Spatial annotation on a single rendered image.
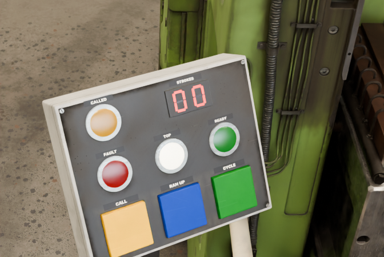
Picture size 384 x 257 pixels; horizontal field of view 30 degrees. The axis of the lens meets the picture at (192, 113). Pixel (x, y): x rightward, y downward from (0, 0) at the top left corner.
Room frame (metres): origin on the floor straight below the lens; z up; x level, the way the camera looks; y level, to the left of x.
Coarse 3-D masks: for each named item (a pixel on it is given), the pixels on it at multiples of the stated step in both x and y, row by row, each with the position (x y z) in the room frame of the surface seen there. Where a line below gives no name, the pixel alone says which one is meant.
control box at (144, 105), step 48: (96, 96) 0.86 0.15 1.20; (144, 96) 0.89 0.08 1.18; (192, 96) 0.92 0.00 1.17; (240, 96) 0.96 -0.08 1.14; (96, 144) 0.82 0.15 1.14; (144, 144) 0.85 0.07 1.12; (192, 144) 0.88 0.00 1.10; (240, 144) 0.92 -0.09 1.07; (96, 192) 0.78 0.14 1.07; (144, 192) 0.81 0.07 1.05; (96, 240) 0.74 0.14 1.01
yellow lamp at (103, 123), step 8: (96, 112) 0.85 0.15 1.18; (104, 112) 0.85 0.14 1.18; (112, 112) 0.86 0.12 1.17; (96, 120) 0.84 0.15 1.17; (104, 120) 0.85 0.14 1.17; (112, 120) 0.85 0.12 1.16; (96, 128) 0.83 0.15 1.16; (104, 128) 0.84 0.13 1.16; (112, 128) 0.84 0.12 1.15; (104, 136) 0.83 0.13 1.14
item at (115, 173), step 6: (114, 162) 0.82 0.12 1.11; (120, 162) 0.82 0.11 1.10; (108, 168) 0.81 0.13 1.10; (114, 168) 0.81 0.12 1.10; (120, 168) 0.81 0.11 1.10; (126, 168) 0.82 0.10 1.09; (102, 174) 0.80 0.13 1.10; (108, 174) 0.80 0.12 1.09; (114, 174) 0.81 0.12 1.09; (120, 174) 0.81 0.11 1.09; (126, 174) 0.81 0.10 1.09; (108, 180) 0.80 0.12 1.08; (114, 180) 0.80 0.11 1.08; (120, 180) 0.80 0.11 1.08; (114, 186) 0.80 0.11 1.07
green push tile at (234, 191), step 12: (240, 168) 0.89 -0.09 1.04; (216, 180) 0.86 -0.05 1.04; (228, 180) 0.87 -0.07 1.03; (240, 180) 0.88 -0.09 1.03; (252, 180) 0.89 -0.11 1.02; (216, 192) 0.85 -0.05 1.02; (228, 192) 0.86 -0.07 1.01; (240, 192) 0.87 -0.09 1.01; (252, 192) 0.87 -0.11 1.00; (216, 204) 0.84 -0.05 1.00; (228, 204) 0.85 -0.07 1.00; (240, 204) 0.85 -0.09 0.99; (252, 204) 0.86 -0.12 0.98
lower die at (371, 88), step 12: (372, 24) 1.47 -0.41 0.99; (372, 36) 1.42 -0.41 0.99; (360, 48) 1.38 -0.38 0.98; (372, 48) 1.37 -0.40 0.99; (360, 60) 1.33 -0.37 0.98; (372, 60) 1.34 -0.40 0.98; (372, 72) 1.29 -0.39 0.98; (360, 84) 1.27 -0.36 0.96; (372, 84) 1.24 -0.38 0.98; (360, 96) 1.25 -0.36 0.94; (372, 96) 1.20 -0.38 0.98; (372, 108) 1.17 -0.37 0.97; (372, 120) 1.15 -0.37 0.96
